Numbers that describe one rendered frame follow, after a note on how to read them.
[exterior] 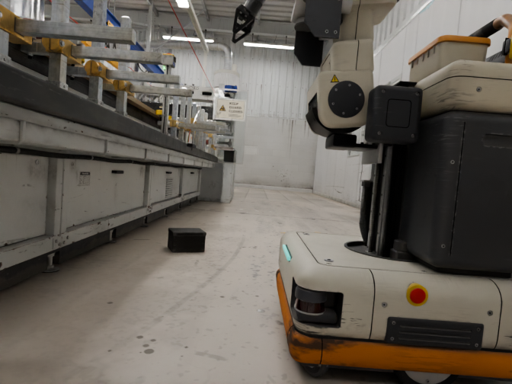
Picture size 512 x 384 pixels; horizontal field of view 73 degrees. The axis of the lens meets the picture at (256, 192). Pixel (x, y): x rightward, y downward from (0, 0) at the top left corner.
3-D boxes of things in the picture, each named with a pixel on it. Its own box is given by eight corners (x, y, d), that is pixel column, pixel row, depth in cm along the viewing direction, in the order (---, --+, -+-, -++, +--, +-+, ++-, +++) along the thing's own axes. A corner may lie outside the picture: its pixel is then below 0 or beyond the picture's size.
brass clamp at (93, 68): (114, 84, 138) (115, 72, 138) (99, 75, 125) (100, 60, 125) (98, 83, 138) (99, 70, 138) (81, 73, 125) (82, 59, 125)
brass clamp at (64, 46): (83, 65, 113) (84, 49, 113) (60, 50, 100) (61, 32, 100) (64, 63, 113) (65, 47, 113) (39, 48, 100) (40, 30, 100)
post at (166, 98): (168, 136, 231) (172, 67, 229) (166, 135, 226) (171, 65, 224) (161, 135, 231) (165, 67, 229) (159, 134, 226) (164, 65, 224)
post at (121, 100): (125, 126, 157) (132, 19, 154) (122, 126, 153) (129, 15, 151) (117, 126, 157) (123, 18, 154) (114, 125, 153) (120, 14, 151)
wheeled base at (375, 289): (433, 298, 145) (440, 239, 143) (572, 395, 81) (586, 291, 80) (273, 285, 144) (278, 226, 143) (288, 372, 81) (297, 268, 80)
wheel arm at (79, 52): (163, 68, 110) (164, 54, 110) (160, 65, 107) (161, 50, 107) (27, 56, 110) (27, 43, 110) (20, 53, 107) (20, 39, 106)
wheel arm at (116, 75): (180, 87, 135) (180, 76, 135) (178, 84, 132) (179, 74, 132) (69, 78, 135) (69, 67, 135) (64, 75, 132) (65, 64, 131)
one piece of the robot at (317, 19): (331, 68, 122) (337, 6, 121) (354, 38, 94) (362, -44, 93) (286, 65, 122) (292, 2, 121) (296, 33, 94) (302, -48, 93)
